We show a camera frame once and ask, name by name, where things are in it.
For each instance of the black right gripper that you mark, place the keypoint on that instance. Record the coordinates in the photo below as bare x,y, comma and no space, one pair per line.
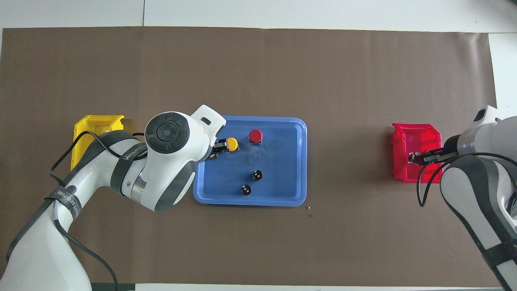
451,148

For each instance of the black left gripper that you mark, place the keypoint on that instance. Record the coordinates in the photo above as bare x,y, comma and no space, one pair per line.
215,148

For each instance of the yellow push button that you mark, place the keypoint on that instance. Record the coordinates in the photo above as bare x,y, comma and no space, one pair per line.
211,155
233,144

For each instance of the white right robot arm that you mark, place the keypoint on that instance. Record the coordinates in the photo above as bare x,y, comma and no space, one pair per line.
484,133

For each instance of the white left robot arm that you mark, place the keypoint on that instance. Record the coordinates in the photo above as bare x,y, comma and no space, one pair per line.
169,161

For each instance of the red plastic bin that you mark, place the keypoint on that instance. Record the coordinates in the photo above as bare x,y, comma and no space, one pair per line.
404,137

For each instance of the blue plastic tray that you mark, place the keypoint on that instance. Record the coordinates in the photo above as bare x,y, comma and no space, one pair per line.
282,161

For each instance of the yellow plastic bin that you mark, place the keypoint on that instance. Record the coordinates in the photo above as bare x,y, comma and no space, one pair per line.
101,123

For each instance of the brown paper mat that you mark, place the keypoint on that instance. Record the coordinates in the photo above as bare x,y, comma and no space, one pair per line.
323,242

